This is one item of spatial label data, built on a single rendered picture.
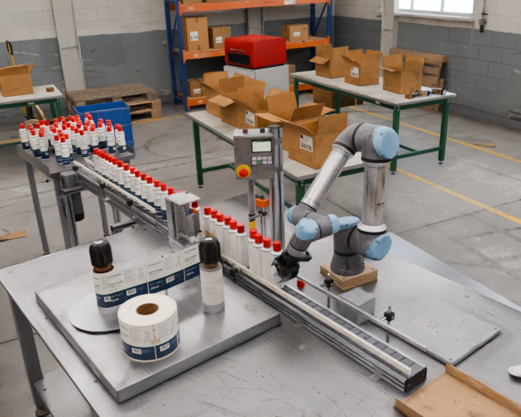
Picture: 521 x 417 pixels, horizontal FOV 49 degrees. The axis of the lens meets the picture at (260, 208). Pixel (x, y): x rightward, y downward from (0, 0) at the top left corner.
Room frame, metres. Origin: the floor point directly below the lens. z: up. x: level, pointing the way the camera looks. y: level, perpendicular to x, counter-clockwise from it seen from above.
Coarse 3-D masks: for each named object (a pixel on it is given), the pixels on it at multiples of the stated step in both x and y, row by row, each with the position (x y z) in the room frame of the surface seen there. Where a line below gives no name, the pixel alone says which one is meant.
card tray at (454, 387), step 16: (448, 368) 1.51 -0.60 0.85; (432, 384) 1.46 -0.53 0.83; (448, 384) 1.46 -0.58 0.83; (464, 384) 1.46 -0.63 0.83; (480, 384) 1.42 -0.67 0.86; (400, 400) 1.35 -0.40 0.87; (416, 400) 1.39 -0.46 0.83; (432, 400) 1.39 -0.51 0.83; (448, 400) 1.39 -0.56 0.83; (464, 400) 1.38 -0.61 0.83; (480, 400) 1.38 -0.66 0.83; (496, 400) 1.38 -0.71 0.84; (512, 400) 1.34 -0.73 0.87; (416, 416) 1.30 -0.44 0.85; (432, 416) 1.32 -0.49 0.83; (448, 416) 1.32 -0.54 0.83; (464, 416) 1.32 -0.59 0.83; (480, 416) 1.31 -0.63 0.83; (496, 416) 1.31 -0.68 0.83; (512, 416) 1.31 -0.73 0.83
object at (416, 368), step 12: (228, 264) 2.24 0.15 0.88; (264, 288) 2.03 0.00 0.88; (288, 288) 2.02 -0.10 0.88; (288, 300) 1.92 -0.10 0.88; (300, 300) 1.92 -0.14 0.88; (312, 300) 1.92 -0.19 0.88; (324, 312) 1.83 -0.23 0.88; (324, 324) 1.75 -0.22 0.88; (348, 324) 1.74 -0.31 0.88; (360, 336) 1.67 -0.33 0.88; (360, 348) 1.60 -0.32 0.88; (384, 348) 1.60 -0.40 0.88; (384, 360) 1.53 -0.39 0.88; (408, 360) 1.53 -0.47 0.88
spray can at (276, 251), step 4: (276, 244) 2.01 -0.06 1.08; (280, 244) 2.02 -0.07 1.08; (276, 248) 2.01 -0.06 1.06; (280, 248) 2.02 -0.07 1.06; (272, 252) 2.02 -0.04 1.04; (276, 252) 2.01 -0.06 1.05; (280, 252) 2.01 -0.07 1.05; (272, 256) 2.01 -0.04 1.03; (276, 256) 2.00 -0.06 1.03; (272, 260) 2.01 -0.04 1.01; (272, 268) 2.01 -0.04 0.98; (276, 268) 2.00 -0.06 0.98; (272, 272) 2.02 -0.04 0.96; (272, 276) 2.02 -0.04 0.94; (276, 276) 2.00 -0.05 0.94; (272, 280) 2.02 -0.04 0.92; (276, 280) 2.00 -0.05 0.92; (276, 284) 2.00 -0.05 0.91; (280, 284) 2.01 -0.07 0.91; (280, 288) 2.01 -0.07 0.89
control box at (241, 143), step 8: (240, 136) 2.22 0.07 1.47; (248, 136) 2.22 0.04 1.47; (256, 136) 2.22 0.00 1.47; (264, 136) 2.21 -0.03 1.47; (272, 136) 2.21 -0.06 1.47; (240, 144) 2.21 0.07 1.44; (248, 144) 2.21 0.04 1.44; (272, 144) 2.21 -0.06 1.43; (240, 152) 2.21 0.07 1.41; (248, 152) 2.21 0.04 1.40; (264, 152) 2.21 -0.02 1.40; (272, 152) 2.21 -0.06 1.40; (240, 160) 2.21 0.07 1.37; (248, 160) 2.21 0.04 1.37; (240, 168) 2.21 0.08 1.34; (248, 168) 2.21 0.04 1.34; (256, 168) 2.21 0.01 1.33; (264, 168) 2.21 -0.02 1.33; (272, 168) 2.21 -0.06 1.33; (240, 176) 2.21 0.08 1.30; (248, 176) 2.21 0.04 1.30; (256, 176) 2.21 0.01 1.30; (264, 176) 2.21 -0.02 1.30; (272, 176) 2.21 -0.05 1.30
